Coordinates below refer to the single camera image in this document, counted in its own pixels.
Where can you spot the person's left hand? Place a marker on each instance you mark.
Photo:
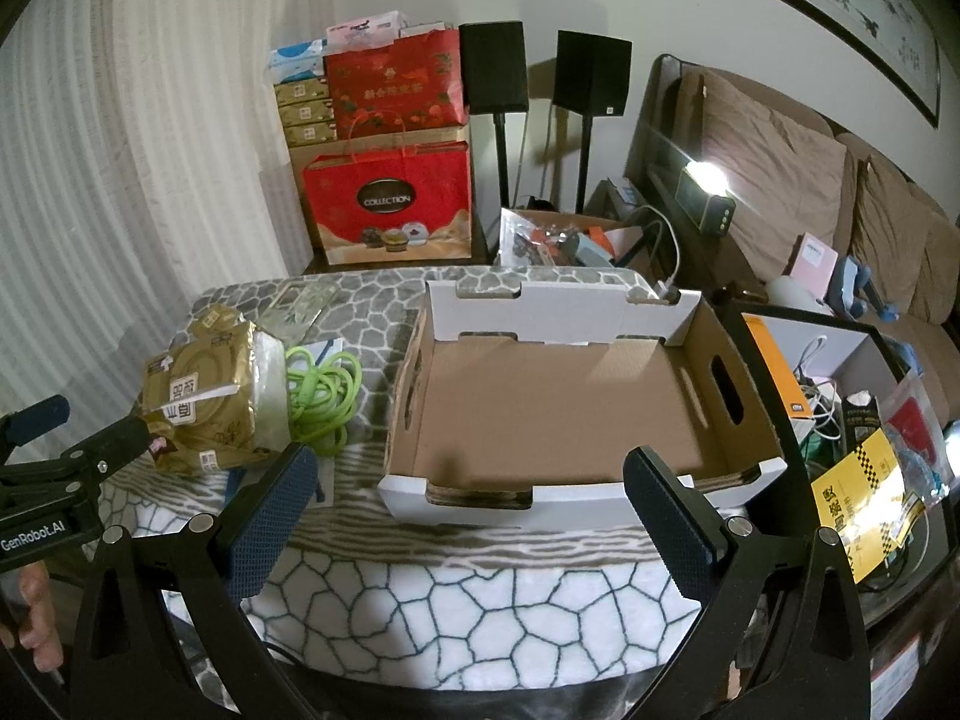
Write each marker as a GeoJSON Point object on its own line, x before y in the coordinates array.
{"type": "Point", "coordinates": [34, 615]}

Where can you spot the yellow booklet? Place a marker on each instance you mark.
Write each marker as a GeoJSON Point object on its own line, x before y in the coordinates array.
{"type": "Point", "coordinates": [862, 495]}

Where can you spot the red item in clear bag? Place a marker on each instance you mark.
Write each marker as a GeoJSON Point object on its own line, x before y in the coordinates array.
{"type": "Point", "coordinates": [915, 424]}

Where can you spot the red patterned gift box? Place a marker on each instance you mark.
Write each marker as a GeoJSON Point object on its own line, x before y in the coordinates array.
{"type": "Point", "coordinates": [390, 90]}

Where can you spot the blue white tissue box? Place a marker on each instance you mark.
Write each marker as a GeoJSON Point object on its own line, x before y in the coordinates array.
{"type": "Point", "coordinates": [296, 60]}

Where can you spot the clear plastic bag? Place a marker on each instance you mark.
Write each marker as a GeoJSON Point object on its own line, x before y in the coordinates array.
{"type": "Point", "coordinates": [525, 240]}

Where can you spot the black speaker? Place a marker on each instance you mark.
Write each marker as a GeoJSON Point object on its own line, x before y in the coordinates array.
{"type": "Point", "coordinates": [493, 67]}
{"type": "Point", "coordinates": [592, 75]}

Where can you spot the framed wall painting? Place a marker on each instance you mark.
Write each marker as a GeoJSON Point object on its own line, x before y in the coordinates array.
{"type": "Point", "coordinates": [825, 0]}

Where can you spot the pink tissue box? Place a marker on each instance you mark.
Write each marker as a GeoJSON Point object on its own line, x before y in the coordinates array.
{"type": "Point", "coordinates": [367, 30]}

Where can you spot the red gift bag oval label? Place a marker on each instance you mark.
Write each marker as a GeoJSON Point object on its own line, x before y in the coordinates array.
{"type": "Point", "coordinates": [337, 195]}

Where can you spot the black printed carton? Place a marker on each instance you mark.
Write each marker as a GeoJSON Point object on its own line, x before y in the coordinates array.
{"type": "Point", "coordinates": [859, 424]}

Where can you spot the brown cardboard carton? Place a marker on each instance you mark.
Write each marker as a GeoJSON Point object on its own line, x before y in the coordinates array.
{"type": "Point", "coordinates": [296, 187]}

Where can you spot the large gold tissue pack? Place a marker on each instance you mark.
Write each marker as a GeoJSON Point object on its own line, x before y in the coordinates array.
{"type": "Point", "coordinates": [202, 397]}

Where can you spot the gold tissue box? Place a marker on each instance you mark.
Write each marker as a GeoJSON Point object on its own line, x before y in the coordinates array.
{"type": "Point", "coordinates": [311, 135]}
{"type": "Point", "coordinates": [304, 92]}
{"type": "Point", "coordinates": [307, 115]}

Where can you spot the small grey box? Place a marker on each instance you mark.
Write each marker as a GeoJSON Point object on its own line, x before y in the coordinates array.
{"type": "Point", "coordinates": [622, 199]}

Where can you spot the cluttered cardboard box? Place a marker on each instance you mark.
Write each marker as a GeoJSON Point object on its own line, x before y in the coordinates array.
{"type": "Point", "coordinates": [570, 221]}

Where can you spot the brown sofa cushion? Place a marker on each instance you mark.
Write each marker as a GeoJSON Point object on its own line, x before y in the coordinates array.
{"type": "Point", "coordinates": [772, 157]}
{"type": "Point", "coordinates": [892, 232]}

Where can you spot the bamboo print tissue pack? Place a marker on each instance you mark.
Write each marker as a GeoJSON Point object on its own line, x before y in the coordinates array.
{"type": "Point", "coordinates": [296, 307]}

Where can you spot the grey white patterned blanket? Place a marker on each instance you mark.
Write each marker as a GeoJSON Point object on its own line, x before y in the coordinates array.
{"type": "Point", "coordinates": [450, 615]}

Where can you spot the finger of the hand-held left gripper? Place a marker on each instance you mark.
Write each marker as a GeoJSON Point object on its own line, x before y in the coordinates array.
{"type": "Point", "coordinates": [120, 442]}
{"type": "Point", "coordinates": [41, 420]}

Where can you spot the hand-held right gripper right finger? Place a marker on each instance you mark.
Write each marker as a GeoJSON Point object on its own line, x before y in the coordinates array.
{"type": "Point", "coordinates": [671, 532]}

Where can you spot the white curtain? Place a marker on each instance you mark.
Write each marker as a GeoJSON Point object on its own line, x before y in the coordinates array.
{"type": "Point", "coordinates": [112, 165]}

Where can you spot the white cardboard box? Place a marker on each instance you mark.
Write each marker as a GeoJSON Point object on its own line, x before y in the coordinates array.
{"type": "Point", "coordinates": [555, 405]}

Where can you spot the blue toy figure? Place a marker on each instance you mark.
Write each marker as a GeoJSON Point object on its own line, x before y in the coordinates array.
{"type": "Point", "coordinates": [859, 285]}

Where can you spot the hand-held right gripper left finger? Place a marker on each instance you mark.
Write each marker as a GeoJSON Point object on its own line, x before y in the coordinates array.
{"type": "Point", "coordinates": [274, 525]}

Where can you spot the orange box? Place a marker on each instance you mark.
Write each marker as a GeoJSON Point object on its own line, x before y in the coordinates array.
{"type": "Point", "coordinates": [776, 367]}

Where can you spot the brown sofa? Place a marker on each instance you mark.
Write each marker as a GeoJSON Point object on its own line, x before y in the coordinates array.
{"type": "Point", "coordinates": [930, 330]}

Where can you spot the white round device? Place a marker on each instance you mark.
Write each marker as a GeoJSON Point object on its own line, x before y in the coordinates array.
{"type": "Point", "coordinates": [795, 291]}

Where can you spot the black storage box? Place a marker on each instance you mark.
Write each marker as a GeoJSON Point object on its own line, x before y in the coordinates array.
{"type": "Point", "coordinates": [825, 345]}

